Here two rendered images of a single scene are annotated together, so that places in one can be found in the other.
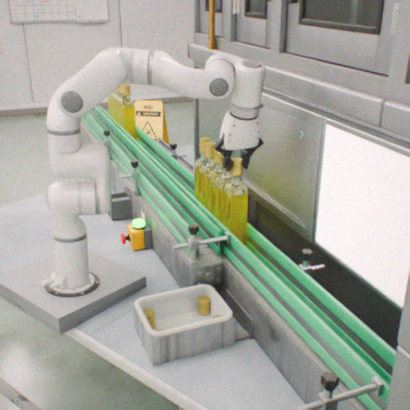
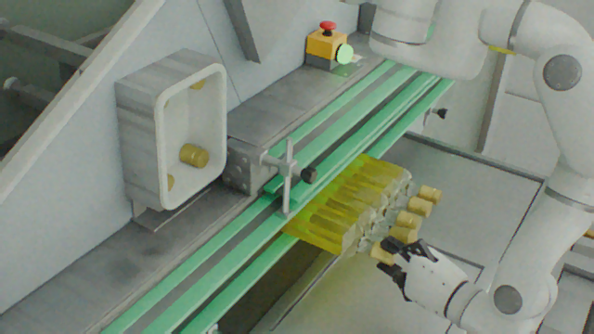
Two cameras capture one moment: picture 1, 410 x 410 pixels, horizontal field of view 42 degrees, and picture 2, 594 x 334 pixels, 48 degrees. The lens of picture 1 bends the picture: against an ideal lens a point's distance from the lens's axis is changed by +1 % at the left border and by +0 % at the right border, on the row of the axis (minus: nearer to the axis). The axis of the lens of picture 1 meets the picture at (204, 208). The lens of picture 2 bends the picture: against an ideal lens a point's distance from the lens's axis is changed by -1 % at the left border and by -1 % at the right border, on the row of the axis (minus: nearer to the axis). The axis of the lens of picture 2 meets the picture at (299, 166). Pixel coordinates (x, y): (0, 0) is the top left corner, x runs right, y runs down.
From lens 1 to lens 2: 0.43 m
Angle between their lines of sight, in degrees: 13
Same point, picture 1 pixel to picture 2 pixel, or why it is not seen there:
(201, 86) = (517, 276)
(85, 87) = (577, 103)
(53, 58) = not seen: outside the picture
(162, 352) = (131, 102)
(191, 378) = (83, 142)
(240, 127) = (437, 289)
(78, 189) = (419, 17)
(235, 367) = (88, 202)
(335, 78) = not seen: outside the picture
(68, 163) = (463, 19)
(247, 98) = (476, 321)
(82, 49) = not seen: outside the picture
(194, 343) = (136, 148)
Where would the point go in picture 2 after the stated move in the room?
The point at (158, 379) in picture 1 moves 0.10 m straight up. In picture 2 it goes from (89, 92) to (139, 111)
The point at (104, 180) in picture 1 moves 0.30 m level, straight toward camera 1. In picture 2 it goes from (419, 64) to (339, 98)
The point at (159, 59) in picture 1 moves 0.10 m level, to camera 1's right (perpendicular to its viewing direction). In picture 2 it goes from (580, 221) to (558, 281)
